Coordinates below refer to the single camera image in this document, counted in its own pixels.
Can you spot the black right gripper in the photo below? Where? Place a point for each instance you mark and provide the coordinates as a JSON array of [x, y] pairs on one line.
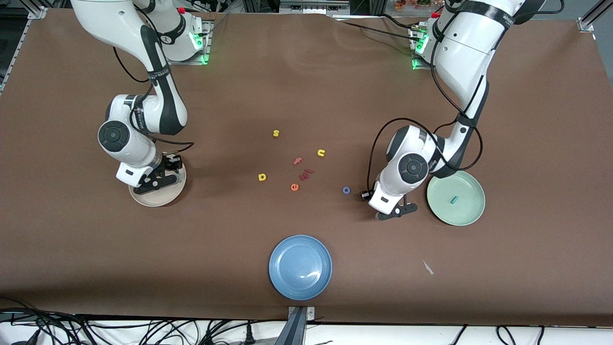
[[171, 164]]

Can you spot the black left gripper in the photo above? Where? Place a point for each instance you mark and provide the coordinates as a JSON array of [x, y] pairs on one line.
[[367, 198]]

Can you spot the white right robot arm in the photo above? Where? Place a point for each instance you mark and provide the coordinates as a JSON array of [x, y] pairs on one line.
[[110, 19]]

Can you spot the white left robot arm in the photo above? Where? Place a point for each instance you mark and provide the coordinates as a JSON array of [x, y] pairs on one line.
[[464, 52]]

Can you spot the beige brown plate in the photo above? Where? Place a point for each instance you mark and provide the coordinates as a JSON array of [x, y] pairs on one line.
[[163, 197]]

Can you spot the blue plate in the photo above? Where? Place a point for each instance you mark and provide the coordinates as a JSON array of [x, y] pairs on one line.
[[300, 267]]

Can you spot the white paper scrap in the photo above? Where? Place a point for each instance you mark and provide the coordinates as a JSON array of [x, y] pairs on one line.
[[427, 267]]

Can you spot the brown table cover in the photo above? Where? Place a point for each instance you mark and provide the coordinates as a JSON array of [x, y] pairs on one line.
[[335, 96]]

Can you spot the pale green plate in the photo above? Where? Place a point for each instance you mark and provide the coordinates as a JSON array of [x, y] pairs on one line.
[[464, 211]]

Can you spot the black power plug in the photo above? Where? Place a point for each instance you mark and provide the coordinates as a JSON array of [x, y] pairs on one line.
[[249, 334]]

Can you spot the grey equipment box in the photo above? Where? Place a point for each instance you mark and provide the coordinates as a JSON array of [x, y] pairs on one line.
[[313, 7]]

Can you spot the orange decorative flowers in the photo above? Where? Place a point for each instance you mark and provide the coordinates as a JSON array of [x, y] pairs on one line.
[[412, 4]]

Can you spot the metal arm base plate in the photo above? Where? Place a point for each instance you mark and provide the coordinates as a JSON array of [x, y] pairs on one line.
[[417, 67], [207, 36]]

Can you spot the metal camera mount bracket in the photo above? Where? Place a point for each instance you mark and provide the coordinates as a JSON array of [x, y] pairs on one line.
[[298, 330]]

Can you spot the aluminium frame profile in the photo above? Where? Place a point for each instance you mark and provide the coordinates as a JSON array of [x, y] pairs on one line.
[[37, 12], [586, 21]]

